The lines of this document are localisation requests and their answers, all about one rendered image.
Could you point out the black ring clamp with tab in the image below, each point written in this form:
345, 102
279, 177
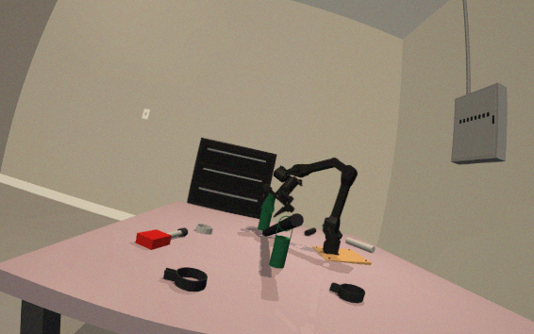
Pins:
350, 293
186, 284

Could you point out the grey metal ring clamp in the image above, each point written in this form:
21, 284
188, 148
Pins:
205, 229

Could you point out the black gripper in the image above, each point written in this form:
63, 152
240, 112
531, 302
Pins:
267, 189

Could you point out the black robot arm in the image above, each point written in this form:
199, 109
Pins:
332, 223

